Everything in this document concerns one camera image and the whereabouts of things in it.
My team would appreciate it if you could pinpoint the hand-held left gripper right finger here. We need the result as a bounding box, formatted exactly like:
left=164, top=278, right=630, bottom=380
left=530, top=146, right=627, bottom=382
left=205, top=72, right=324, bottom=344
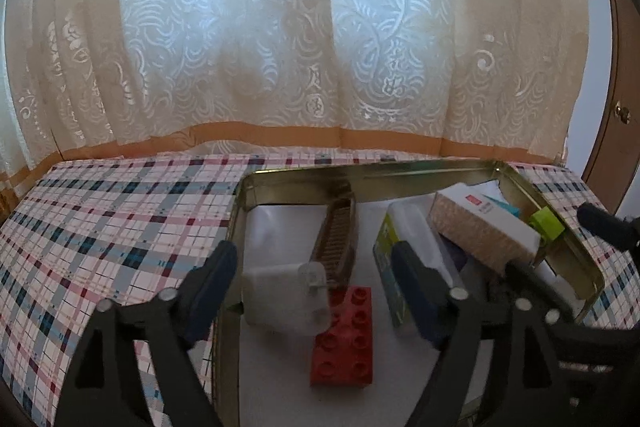
left=391, top=243, right=576, bottom=427

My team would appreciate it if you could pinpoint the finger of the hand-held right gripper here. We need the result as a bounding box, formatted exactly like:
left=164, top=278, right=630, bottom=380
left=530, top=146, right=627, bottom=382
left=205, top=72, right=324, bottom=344
left=504, top=259, right=582, bottom=329
left=577, top=203, right=640, bottom=253

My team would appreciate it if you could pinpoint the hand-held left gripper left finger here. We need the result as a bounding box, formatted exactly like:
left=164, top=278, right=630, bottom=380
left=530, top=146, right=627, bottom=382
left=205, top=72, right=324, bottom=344
left=55, top=241, right=238, bottom=427

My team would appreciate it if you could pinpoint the lime green small object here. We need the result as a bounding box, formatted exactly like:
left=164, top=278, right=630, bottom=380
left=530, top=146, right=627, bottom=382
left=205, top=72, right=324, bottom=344
left=530, top=206, right=566, bottom=241

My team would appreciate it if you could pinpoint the yellow-green box with clear lid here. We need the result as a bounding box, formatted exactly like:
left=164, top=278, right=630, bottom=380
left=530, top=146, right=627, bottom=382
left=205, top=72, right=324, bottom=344
left=372, top=199, right=467, bottom=339

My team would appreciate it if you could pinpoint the translucent white plastic container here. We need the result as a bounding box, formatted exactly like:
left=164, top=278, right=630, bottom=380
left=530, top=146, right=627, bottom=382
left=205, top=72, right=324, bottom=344
left=242, top=261, right=334, bottom=339

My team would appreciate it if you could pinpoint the red building block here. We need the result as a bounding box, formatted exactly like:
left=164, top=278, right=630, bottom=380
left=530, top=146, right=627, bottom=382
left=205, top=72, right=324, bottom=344
left=310, top=286, right=375, bottom=389

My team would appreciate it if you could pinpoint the beige tissue pack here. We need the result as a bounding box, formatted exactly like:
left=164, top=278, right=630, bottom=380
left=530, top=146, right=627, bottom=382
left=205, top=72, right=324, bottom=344
left=430, top=182, right=544, bottom=276

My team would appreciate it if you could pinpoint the gold tin box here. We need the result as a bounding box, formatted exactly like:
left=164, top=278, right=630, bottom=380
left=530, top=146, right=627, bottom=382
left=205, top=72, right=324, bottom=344
left=212, top=159, right=604, bottom=427

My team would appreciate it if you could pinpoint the white paper sheet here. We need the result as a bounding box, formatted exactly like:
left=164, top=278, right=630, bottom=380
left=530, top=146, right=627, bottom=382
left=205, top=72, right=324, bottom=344
left=235, top=202, right=586, bottom=427

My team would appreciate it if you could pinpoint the plaid tablecloth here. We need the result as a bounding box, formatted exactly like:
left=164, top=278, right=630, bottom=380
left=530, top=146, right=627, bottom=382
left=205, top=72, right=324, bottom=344
left=0, top=152, right=640, bottom=427

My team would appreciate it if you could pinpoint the brown wooden door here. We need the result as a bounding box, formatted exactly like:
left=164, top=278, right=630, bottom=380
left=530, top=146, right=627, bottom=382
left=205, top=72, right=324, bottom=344
left=582, top=0, right=640, bottom=219

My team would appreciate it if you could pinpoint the cream patterned curtain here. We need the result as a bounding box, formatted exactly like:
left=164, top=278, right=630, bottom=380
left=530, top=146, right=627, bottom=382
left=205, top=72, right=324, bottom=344
left=0, top=0, right=591, bottom=188

